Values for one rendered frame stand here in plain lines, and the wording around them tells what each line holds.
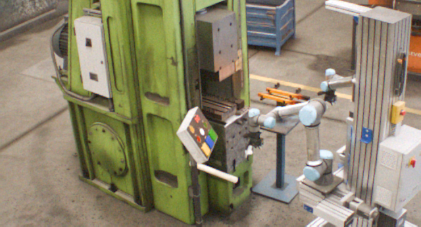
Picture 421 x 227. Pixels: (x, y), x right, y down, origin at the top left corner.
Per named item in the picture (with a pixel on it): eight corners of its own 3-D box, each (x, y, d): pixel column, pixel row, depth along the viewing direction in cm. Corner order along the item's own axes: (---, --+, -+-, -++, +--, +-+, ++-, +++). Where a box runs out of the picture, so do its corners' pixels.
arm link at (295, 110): (329, 91, 362) (273, 104, 397) (320, 98, 354) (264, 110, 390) (335, 108, 363) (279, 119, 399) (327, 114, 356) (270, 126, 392)
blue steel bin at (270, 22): (296, 37, 865) (296, -7, 832) (279, 55, 803) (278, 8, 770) (226, 29, 915) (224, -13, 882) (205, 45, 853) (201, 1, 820)
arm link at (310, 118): (327, 174, 375) (324, 100, 353) (317, 185, 365) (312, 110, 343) (313, 170, 382) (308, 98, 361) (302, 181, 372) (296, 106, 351)
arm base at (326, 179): (337, 179, 387) (339, 167, 383) (325, 189, 378) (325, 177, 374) (321, 172, 397) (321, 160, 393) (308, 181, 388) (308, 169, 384)
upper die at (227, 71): (235, 72, 447) (234, 61, 443) (219, 81, 434) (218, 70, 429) (193, 62, 471) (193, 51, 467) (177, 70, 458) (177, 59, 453)
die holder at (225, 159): (253, 152, 491) (252, 107, 470) (227, 174, 465) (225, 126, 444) (202, 135, 523) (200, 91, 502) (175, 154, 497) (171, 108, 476)
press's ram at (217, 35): (244, 56, 452) (242, 8, 434) (214, 72, 426) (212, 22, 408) (203, 46, 476) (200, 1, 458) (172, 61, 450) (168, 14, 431)
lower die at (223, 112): (236, 112, 464) (236, 102, 460) (222, 122, 450) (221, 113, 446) (196, 100, 488) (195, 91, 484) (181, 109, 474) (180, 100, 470)
